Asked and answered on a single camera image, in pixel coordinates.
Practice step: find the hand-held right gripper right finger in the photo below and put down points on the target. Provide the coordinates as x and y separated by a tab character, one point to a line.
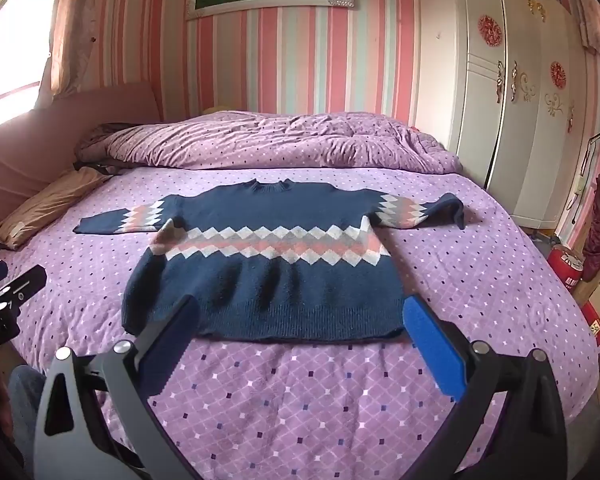
432	350

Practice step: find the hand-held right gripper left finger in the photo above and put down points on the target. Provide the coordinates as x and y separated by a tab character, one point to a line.
176	338

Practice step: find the navy diamond-pattern knit sweater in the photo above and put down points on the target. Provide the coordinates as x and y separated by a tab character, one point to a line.
280	285

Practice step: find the person's leg in jeans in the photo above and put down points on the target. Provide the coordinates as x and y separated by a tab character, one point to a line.
25	410

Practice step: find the tan pillow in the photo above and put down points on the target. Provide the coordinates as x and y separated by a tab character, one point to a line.
45	205

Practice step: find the purple dotted bed sheet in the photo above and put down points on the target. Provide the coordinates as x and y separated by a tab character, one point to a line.
305	400

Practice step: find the pink padded headboard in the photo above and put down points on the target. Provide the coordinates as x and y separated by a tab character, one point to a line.
55	135

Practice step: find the dark brown cloth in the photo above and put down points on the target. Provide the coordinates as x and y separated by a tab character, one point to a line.
92	145

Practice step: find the red canister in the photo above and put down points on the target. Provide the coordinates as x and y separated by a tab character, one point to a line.
566	267

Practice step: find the pink dotted pillow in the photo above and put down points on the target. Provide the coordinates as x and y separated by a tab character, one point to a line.
280	140

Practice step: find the pink floral window curtain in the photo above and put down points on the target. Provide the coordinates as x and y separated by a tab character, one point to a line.
75	35

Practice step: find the white wardrobe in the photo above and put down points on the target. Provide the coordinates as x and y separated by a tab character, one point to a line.
520	110

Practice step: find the red round wardrobe sticker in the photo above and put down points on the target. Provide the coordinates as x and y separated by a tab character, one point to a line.
490	30
558	75

